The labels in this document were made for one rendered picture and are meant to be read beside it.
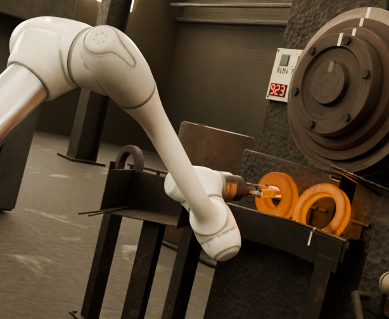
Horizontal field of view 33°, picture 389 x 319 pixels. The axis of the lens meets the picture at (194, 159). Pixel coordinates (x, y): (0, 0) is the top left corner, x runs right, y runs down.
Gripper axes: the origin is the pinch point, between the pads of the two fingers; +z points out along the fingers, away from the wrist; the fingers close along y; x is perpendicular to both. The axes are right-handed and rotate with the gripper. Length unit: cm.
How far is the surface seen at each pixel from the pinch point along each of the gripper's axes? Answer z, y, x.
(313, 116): -9.5, 16.9, 25.0
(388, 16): 0, 28, 55
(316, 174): 7.1, 7.7, 7.8
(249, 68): 618, -730, 93
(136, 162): -1, -81, -7
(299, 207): 0.2, 9.9, -2.4
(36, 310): -24, -99, -76
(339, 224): 0.4, 25.6, -3.4
